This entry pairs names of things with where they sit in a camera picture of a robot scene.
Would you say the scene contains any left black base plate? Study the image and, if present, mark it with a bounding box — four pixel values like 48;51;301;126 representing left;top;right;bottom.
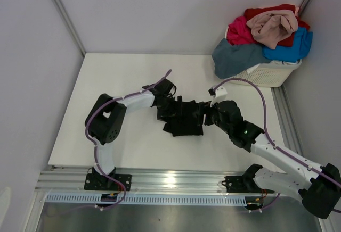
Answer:
84;173;132;191

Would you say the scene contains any bright blue t shirt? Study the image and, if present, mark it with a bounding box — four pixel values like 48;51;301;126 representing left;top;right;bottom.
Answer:
262;27;313;63

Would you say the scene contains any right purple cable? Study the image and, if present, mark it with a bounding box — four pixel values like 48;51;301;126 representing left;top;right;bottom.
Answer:
213;77;341;213

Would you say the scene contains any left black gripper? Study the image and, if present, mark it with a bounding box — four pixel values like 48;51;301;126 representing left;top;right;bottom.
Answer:
156;96;184;123

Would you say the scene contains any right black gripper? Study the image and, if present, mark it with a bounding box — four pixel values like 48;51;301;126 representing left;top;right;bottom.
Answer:
192;97;232;135

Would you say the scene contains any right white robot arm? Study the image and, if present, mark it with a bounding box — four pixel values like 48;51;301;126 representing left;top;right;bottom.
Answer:
198;101;340;219

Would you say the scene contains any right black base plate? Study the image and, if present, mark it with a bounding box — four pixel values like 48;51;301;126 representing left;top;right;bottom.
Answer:
221;176;275;194

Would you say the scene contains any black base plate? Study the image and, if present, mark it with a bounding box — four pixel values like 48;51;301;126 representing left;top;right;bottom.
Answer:
221;176;275;194
84;173;132;191

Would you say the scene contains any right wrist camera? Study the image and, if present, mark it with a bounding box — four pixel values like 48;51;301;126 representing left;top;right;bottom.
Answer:
208;86;227;107

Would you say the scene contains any magenta t shirt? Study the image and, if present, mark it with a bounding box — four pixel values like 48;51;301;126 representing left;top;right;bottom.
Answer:
226;16;254;45

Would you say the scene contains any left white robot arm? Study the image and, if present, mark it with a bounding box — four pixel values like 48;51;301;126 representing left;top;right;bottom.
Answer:
85;78;177;190

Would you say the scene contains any grey blue t shirt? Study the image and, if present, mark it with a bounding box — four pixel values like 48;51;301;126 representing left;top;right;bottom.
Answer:
212;38;272;79

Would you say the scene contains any white laundry basket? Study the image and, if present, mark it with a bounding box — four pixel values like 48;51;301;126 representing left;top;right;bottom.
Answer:
232;69;294;87

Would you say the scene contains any dark red t shirt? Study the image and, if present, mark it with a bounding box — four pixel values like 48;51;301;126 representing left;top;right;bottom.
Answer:
244;4;311;47

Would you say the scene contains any white slotted cable duct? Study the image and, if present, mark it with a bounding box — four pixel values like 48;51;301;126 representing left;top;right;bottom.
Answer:
45;193;247;206

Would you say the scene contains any aluminium mounting rail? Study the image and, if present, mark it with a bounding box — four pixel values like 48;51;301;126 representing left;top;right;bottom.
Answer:
35;165;326;197

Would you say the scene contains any beige pink t shirt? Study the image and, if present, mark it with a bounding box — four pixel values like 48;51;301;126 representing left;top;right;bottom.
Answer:
246;10;298;49

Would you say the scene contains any black t shirt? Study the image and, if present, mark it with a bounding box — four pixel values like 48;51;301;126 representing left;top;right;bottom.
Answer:
157;96;204;137

